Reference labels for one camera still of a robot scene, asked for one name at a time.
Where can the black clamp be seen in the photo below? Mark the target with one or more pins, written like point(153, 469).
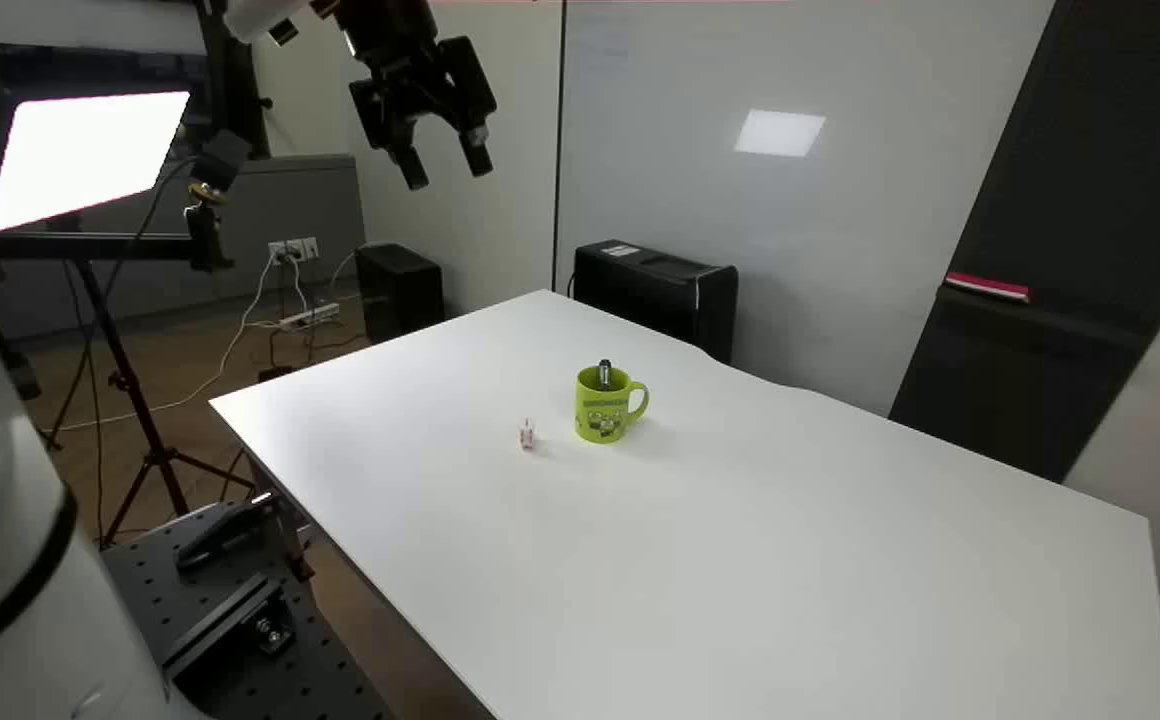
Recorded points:
point(223, 536)

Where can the green printed ceramic mug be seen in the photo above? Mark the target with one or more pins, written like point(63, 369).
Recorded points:
point(602, 405)

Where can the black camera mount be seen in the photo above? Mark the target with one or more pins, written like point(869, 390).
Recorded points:
point(214, 175)

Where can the black printer box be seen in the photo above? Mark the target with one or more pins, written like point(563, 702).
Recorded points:
point(654, 292)

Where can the tall black cabinet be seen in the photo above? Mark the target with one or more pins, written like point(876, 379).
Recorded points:
point(1045, 322)

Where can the white power strip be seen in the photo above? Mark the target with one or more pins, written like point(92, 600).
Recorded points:
point(309, 316)

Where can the black perforated breadboard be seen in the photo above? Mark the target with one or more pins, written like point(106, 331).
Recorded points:
point(275, 655)

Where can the white wall socket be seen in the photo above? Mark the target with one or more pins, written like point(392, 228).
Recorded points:
point(294, 250)

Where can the grey partition panel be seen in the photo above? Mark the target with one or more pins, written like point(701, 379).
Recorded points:
point(300, 203)

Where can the clear tape roll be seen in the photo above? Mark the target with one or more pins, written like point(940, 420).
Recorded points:
point(527, 435)

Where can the green capped marker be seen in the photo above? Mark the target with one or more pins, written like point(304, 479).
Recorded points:
point(607, 375)

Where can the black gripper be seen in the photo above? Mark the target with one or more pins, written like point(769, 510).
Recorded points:
point(411, 64)

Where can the studio light panel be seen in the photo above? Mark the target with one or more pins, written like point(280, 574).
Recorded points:
point(80, 154)

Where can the black tripod stand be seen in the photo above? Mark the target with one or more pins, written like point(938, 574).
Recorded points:
point(127, 387)

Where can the small black box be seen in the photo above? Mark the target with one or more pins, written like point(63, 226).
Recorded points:
point(402, 286)

